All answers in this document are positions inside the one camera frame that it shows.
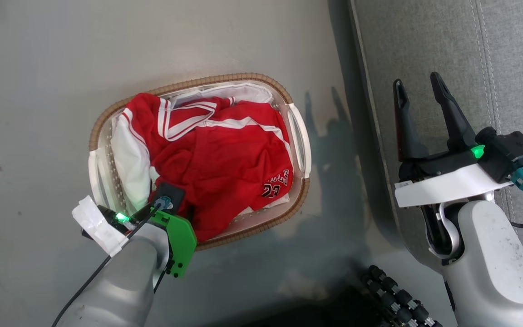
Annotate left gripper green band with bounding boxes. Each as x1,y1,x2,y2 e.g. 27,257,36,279
97,205,197,278

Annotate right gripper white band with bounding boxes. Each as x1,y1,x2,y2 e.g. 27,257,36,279
392,72,514,209

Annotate red and white sports garment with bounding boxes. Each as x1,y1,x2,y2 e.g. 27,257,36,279
109,92,295,243

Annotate woven-rim white laundry basket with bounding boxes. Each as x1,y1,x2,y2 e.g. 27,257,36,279
88,72,312,251

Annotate white basket liner cloth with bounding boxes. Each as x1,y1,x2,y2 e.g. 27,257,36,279
107,82,290,228

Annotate grey fabric sofa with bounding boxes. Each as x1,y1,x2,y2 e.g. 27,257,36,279
349,0,523,302

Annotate black ribbed roller wheel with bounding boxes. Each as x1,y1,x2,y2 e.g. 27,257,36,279
360,265,443,327

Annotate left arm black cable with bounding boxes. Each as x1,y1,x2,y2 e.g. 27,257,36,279
52,204,162,327

